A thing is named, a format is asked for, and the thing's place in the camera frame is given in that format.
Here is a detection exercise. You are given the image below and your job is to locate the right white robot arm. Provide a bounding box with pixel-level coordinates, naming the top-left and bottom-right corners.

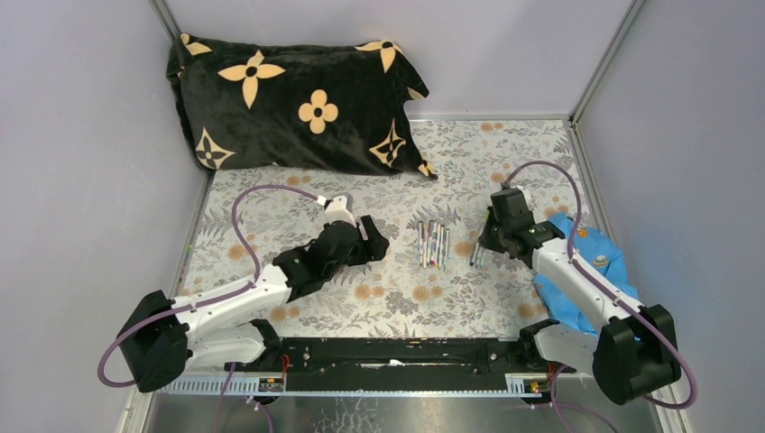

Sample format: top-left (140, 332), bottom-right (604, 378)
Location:
top-left (480, 188), bottom-right (682, 405)

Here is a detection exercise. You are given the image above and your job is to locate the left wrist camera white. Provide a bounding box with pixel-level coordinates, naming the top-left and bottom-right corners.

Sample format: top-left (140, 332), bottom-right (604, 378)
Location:
top-left (324, 194), bottom-right (356, 226)

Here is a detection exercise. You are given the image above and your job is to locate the black pillow with beige flowers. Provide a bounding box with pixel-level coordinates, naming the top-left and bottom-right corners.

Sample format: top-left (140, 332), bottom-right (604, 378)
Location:
top-left (166, 33), bottom-right (437, 179)

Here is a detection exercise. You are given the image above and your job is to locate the floral table mat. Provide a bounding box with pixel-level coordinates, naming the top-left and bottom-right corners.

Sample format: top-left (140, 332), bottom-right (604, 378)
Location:
top-left (180, 120), bottom-right (579, 338)

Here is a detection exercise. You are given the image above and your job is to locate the blue cloth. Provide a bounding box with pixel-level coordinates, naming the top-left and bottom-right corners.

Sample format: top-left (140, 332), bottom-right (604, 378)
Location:
top-left (530, 213), bottom-right (641, 336)

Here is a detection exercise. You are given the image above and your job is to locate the dark green end marker pen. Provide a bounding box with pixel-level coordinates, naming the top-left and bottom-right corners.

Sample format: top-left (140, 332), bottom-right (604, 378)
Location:
top-left (439, 228), bottom-right (450, 272)

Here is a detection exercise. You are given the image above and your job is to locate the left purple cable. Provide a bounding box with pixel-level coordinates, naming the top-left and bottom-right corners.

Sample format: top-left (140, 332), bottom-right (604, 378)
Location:
top-left (97, 184), bottom-right (327, 389)

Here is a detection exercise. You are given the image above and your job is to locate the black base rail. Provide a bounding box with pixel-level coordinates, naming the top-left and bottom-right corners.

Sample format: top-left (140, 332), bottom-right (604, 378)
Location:
top-left (225, 320), bottom-right (559, 395)

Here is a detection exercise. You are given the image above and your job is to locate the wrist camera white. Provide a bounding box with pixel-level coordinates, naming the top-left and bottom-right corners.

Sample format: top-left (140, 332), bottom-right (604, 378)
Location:
top-left (512, 186), bottom-right (529, 200)
top-left (324, 194), bottom-right (356, 226)

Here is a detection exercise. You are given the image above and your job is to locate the brown marker pen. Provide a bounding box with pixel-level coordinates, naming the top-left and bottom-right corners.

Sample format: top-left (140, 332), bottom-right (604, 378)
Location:
top-left (417, 220), bottom-right (425, 268)

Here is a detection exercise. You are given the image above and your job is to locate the yellow cap marker pen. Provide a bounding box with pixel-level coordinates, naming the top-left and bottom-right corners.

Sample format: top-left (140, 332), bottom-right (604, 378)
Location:
top-left (422, 221), bottom-right (428, 268)

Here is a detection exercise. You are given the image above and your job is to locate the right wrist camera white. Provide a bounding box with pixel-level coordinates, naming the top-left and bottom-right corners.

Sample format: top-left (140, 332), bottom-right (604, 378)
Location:
top-left (512, 186), bottom-right (529, 200)

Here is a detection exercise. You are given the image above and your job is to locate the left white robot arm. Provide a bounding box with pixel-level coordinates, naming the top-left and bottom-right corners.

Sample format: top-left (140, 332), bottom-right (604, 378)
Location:
top-left (117, 216), bottom-right (390, 392)

